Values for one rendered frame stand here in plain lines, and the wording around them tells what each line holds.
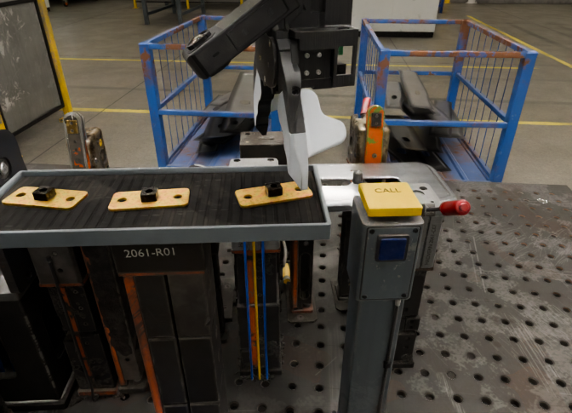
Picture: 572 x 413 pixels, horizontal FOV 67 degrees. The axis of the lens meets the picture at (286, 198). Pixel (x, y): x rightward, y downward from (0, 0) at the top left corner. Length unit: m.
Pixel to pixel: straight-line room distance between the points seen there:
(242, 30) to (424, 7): 8.30
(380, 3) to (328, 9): 8.12
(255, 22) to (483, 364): 0.79
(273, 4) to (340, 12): 0.07
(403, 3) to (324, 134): 8.21
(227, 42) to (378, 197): 0.23
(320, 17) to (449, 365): 0.72
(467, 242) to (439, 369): 0.48
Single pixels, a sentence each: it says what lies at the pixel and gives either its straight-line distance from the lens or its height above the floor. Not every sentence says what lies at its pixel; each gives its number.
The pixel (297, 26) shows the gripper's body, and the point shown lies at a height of 1.34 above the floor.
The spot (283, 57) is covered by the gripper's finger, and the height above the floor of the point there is 1.32.
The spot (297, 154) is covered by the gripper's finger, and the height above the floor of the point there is 1.24.
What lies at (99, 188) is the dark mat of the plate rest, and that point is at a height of 1.16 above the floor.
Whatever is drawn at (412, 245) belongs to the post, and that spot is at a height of 1.11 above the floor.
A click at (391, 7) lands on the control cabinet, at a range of 8.57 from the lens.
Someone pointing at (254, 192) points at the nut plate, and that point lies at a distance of 0.49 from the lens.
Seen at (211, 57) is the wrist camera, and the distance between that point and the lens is 0.40.
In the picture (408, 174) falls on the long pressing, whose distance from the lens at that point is 0.93.
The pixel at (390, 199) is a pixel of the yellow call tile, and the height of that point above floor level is 1.16.
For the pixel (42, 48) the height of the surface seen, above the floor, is 0.68.
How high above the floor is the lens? 1.40
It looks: 30 degrees down
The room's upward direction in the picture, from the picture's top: straight up
